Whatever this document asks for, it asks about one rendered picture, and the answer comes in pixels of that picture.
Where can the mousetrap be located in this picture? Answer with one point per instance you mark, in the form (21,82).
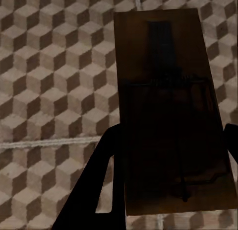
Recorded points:
(175,156)

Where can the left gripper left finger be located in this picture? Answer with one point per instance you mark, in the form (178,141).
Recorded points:
(79,211)

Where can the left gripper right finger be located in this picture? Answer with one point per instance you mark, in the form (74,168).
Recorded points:
(231,136)

